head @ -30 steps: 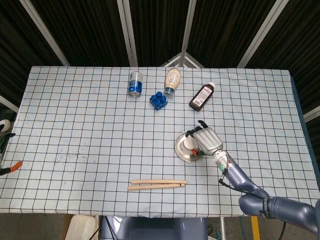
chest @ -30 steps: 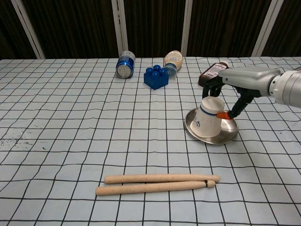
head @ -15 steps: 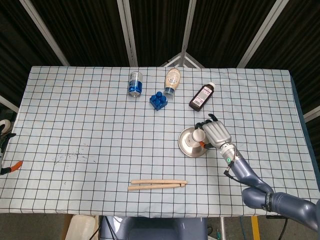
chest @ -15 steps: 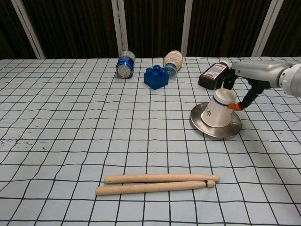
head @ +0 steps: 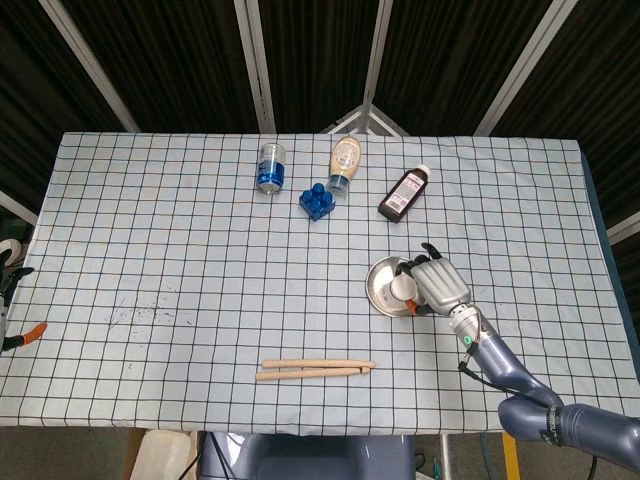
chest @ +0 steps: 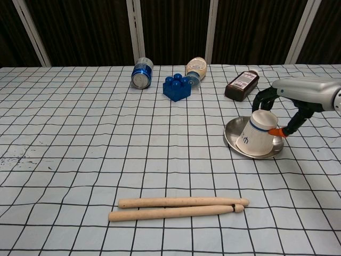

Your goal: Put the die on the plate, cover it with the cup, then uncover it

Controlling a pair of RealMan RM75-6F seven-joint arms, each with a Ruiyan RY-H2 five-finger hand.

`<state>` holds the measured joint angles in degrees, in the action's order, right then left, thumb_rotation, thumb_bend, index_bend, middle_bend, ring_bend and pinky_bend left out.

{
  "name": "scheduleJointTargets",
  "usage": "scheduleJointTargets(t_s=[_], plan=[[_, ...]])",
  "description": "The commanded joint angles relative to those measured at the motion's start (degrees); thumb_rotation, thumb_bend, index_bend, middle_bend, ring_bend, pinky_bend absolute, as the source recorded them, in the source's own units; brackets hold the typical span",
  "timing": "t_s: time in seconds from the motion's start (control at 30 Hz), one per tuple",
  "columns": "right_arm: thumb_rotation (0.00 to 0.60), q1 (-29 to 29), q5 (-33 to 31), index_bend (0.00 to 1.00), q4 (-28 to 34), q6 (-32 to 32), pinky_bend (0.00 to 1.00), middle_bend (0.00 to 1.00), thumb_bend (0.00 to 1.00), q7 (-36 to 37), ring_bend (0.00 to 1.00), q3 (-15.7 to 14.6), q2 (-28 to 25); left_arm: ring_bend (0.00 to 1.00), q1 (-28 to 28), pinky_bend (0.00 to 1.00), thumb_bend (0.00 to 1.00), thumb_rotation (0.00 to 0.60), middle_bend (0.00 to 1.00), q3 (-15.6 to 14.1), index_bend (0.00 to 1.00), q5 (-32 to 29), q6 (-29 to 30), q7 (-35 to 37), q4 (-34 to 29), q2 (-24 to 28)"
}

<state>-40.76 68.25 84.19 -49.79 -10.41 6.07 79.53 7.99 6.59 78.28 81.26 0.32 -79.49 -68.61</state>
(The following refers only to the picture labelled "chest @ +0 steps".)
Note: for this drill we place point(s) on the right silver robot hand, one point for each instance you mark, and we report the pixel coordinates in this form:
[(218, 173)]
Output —
[(306, 90)]

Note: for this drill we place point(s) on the white paper cup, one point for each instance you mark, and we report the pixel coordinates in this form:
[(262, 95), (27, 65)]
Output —
[(255, 136)]

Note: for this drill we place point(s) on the round metal plate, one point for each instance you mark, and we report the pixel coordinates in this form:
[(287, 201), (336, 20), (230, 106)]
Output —
[(233, 130)]

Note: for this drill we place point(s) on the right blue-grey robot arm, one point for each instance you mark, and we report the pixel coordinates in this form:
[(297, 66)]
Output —
[(339, 101)]

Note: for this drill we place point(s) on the brown medicine bottle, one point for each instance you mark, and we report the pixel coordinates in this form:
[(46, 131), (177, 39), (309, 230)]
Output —
[(241, 86)]

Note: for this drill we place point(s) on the beige squeeze sauce bottle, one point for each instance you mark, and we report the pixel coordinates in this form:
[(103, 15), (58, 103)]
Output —
[(196, 68)]

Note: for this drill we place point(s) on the blue building block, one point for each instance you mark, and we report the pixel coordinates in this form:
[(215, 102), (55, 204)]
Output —
[(177, 89)]

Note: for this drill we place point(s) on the blue soda can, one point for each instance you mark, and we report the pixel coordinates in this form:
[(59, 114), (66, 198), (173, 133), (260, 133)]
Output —
[(141, 74)]

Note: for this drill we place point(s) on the wooden drumstick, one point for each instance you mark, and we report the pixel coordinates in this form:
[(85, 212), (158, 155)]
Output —
[(165, 213), (181, 202)]

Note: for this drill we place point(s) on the light blue checkered tablecloth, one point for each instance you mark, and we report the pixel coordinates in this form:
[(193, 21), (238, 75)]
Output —
[(80, 160)]

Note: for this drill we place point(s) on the white metal frame post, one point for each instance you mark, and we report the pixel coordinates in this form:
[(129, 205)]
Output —
[(136, 34), (211, 32), (32, 34), (303, 32)]

